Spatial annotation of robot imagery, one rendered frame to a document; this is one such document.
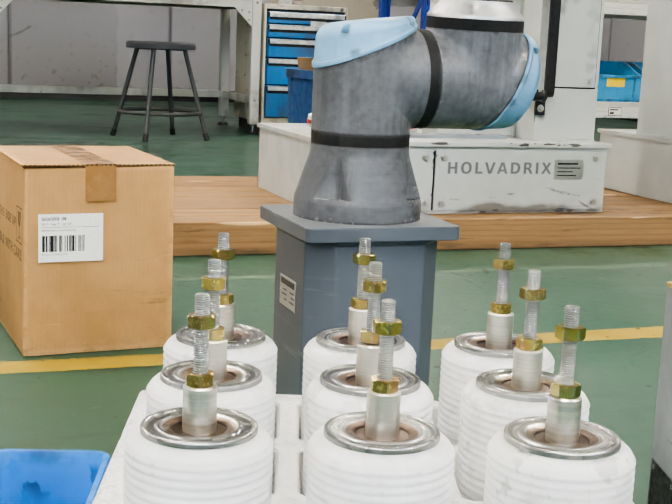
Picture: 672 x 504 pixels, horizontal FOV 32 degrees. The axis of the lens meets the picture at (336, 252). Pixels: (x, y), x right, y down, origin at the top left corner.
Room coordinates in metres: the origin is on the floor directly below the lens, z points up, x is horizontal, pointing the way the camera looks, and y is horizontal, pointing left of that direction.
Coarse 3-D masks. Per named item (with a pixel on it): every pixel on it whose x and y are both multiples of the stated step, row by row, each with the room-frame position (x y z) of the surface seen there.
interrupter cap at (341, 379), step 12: (324, 372) 0.85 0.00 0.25; (336, 372) 0.85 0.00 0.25; (348, 372) 0.86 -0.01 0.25; (396, 372) 0.86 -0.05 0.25; (408, 372) 0.86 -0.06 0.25; (324, 384) 0.82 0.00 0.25; (336, 384) 0.82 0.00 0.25; (348, 384) 0.82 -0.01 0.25; (408, 384) 0.83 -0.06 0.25; (420, 384) 0.83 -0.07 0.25; (360, 396) 0.80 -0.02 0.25
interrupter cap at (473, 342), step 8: (464, 336) 0.98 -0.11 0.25; (472, 336) 0.98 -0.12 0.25; (480, 336) 0.98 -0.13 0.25; (512, 336) 0.99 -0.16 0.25; (456, 344) 0.95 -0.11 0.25; (464, 344) 0.96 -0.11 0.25; (472, 344) 0.95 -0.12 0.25; (480, 344) 0.97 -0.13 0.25; (512, 344) 0.97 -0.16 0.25; (472, 352) 0.94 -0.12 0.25; (480, 352) 0.93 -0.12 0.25; (488, 352) 0.93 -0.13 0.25; (496, 352) 0.93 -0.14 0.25; (504, 352) 0.93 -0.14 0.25; (512, 352) 0.94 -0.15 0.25
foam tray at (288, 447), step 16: (144, 400) 0.99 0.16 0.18; (288, 400) 1.01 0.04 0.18; (144, 416) 0.95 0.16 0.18; (288, 416) 0.97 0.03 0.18; (432, 416) 1.01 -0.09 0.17; (128, 432) 0.91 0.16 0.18; (288, 432) 0.92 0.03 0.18; (288, 448) 0.89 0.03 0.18; (112, 464) 0.83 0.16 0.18; (288, 464) 0.85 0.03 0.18; (112, 480) 0.80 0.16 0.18; (288, 480) 0.82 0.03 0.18; (96, 496) 0.77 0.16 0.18; (112, 496) 0.77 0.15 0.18; (272, 496) 0.78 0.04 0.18; (288, 496) 0.79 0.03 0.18; (304, 496) 0.79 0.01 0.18
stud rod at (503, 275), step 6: (504, 246) 0.96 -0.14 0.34; (510, 246) 0.96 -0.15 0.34; (504, 252) 0.96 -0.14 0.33; (510, 252) 0.96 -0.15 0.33; (504, 258) 0.96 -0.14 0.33; (498, 270) 0.96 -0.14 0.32; (504, 270) 0.96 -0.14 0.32; (498, 276) 0.96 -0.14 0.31; (504, 276) 0.96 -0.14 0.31; (498, 282) 0.96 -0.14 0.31; (504, 282) 0.96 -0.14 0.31; (498, 288) 0.96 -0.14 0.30; (504, 288) 0.96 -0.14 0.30; (498, 294) 0.96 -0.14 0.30; (504, 294) 0.96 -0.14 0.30; (498, 300) 0.96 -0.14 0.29; (504, 300) 0.96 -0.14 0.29
